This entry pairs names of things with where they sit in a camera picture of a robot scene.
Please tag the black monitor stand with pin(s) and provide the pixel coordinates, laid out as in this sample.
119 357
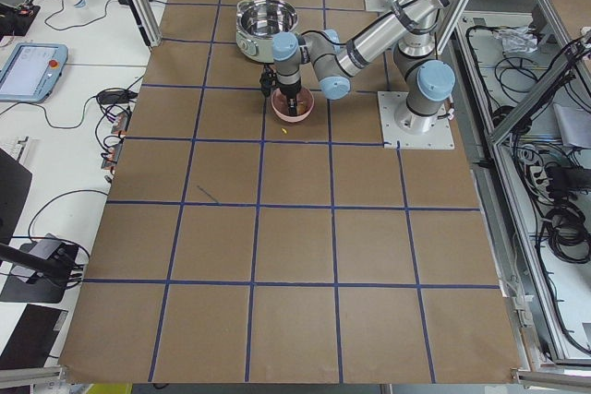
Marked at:
41 270

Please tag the blue teach pendant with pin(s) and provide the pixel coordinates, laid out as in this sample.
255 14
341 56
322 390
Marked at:
31 72

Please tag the pale green electric pot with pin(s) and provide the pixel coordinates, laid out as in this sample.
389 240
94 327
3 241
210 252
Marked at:
257 21

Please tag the pink bowl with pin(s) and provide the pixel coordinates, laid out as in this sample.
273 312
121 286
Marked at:
279 105

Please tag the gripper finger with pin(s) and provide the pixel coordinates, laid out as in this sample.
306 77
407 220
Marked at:
291 106

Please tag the brown egg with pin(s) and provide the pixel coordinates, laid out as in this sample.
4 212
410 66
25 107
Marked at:
301 109

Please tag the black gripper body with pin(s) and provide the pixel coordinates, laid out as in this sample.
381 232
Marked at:
289 89

